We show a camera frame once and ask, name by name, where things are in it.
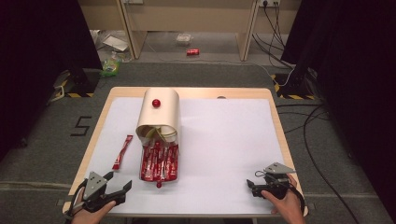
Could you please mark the black curtain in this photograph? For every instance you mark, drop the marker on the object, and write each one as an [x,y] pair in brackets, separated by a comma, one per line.
[37,62]
[355,77]

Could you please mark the white paper litter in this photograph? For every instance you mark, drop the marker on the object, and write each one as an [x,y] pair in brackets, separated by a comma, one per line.
[115,42]

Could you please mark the person's right hand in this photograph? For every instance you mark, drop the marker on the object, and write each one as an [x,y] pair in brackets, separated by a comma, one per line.
[291,205]

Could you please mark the cream rounded storage box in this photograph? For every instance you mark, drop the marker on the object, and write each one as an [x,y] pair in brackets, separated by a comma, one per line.
[160,116]

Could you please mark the beige wooden desk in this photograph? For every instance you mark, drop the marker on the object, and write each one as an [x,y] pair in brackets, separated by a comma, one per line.
[190,18]

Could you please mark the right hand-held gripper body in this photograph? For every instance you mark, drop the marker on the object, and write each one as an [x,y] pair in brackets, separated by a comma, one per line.
[277,184]

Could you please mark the green plastic bag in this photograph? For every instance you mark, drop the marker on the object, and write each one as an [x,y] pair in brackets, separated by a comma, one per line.
[110,67]

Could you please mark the single red stick sachet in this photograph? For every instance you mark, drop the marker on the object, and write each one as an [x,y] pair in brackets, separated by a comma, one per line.
[122,153]

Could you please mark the red snack packets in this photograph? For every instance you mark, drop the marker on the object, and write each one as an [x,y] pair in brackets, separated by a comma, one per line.
[159,184]

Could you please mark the person's left hand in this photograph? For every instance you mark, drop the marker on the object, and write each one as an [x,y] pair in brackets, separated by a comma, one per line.
[85,217]

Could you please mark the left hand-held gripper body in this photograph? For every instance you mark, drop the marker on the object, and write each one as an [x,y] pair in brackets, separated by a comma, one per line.
[93,186]

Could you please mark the white paper sheet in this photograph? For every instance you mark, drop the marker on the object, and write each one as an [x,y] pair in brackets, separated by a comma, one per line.
[224,149]

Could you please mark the white wall socket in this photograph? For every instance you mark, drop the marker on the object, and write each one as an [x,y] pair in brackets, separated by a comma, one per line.
[269,2]

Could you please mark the clear plastic container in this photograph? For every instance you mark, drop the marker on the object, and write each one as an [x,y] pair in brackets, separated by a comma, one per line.
[184,39]

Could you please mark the red drink can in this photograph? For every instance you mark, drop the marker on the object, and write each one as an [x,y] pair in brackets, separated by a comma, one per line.
[193,52]

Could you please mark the row of red stick packets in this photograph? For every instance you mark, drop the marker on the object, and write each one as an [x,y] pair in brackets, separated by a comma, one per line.
[159,163]

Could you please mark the grey round table cap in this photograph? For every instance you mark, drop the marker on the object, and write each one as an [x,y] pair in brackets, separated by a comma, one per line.
[221,97]

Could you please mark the red round box knob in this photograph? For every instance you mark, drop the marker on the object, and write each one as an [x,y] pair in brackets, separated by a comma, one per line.
[156,103]

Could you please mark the black striped stand base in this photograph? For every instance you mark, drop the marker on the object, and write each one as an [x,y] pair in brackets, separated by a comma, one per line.
[294,88]
[82,84]

